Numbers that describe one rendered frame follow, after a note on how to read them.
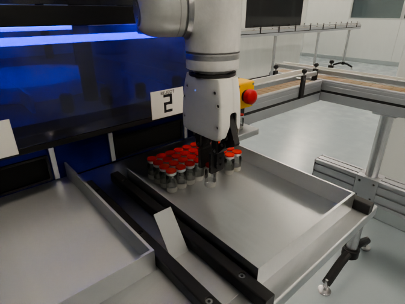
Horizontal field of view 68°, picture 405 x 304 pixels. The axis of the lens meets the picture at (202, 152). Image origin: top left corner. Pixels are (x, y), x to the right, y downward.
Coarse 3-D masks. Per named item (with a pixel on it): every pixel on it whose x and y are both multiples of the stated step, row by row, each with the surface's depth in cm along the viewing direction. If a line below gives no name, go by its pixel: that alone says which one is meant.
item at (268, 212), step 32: (256, 160) 68; (160, 192) 52; (192, 192) 58; (224, 192) 58; (256, 192) 58; (288, 192) 58; (320, 192) 57; (352, 192) 52; (192, 224) 46; (224, 224) 50; (256, 224) 50; (288, 224) 50; (320, 224) 46; (256, 256) 43; (288, 256) 42
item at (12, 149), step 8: (8, 120) 46; (0, 128) 46; (8, 128) 47; (0, 136) 46; (8, 136) 47; (0, 144) 47; (8, 144) 48; (0, 152) 47; (8, 152) 48; (16, 152) 49
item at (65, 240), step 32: (32, 192) 58; (64, 192) 58; (0, 224) 50; (32, 224) 50; (64, 224) 50; (96, 224) 50; (128, 224) 44; (0, 256) 43; (32, 256) 43; (64, 256) 43; (96, 256) 43; (128, 256) 43; (0, 288) 38; (32, 288) 38; (64, 288) 38; (96, 288) 35
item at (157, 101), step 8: (176, 88) 66; (152, 96) 62; (160, 96) 64; (176, 96) 66; (152, 104) 63; (160, 104) 64; (168, 104) 66; (176, 104) 67; (152, 112) 64; (160, 112) 65; (168, 112) 66; (176, 112) 68
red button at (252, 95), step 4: (248, 92) 78; (252, 92) 78; (256, 92) 79; (244, 96) 79; (248, 96) 78; (252, 96) 78; (256, 96) 79; (244, 100) 79; (248, 100) 78; (252, 100) 79
